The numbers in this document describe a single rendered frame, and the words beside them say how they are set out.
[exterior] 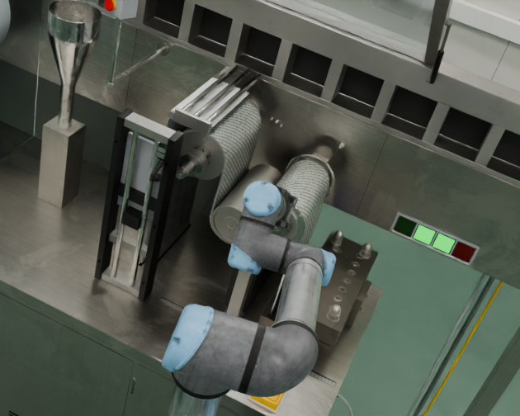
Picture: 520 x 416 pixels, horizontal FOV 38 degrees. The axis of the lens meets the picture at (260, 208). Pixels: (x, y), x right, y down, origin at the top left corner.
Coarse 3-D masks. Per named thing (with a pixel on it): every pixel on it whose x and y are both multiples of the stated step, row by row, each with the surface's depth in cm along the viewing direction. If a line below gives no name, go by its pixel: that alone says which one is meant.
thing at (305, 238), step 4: (320, 208) 214; (316, 216) 213; (312, 220) 208; (316, 220) 217; (312, 224) 211; (308, 228) 206; (312, 228) 216; (308, 232) 211; (312, 232) 220; (304, 236) 206; (308, 236) 215; (300, 240) 203; (304, 240) 210; (308, 240) 219; (308, 244) 224; (284, 276) 202; (280, 284) 204; (280, 288) 205
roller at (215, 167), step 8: (184, 136) 193; (192, 136) 192; (200, 136) 191; (208, 136) 190; (184, 144) 194; (192, 144) 193; (200, 144) 192; (208, 144) 191; (216, 144) 190; (184, 152) 195; (216, 152) 191; (216, 160) 193; (224, 160) 192; (208, 168) 195; (216, 168) 194; (200, 176) 197; (208, 176) 196; (216, 176) 195
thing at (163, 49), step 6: (162, 42) 219; (162, 48) 219; (168, 48) 219; (150, 54) 214; (156, 54) 216; (162, 54) 221; (144, 60) 211; (150, 60) 214; (132, 66) 206; (138, 66) 208; (126, 72) 203; (132, 72) 205; (120, 78) 200; (108, 84) 197; (114, 84) 198
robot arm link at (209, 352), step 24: (192, 312) 121; (216, 312) 122; (192, 336) 118; (216, 336) 118; (240, 336) 119; (168, 360) 119; (192, 360) 118; (216, 360) 118; (240, 360) 118; (192, 384) 122; (216, 384) 121; (240, 384) 119; (192, 408) 130; (216, 408) 134
